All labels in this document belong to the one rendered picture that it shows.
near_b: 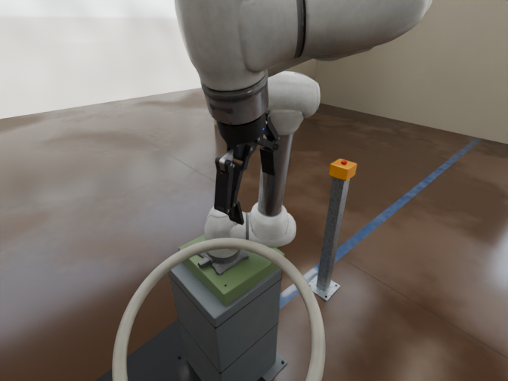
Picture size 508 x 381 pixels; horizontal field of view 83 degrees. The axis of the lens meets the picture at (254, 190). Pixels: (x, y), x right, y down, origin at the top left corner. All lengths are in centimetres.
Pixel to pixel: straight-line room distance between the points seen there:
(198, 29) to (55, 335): 239
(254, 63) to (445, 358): 226
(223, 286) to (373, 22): 110
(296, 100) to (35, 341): 229
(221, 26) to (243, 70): 5
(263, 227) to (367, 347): 132
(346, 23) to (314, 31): 3
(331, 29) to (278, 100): 53
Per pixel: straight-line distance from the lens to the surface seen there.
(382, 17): 38
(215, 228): 121
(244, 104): 39
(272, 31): 34
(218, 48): 34
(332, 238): 209
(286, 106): 88
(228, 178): 45
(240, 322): 143
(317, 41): 37
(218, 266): 133
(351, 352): 221
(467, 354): 251
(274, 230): 120
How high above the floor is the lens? 183
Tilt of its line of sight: 30 degrees down
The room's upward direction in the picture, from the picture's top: straight up
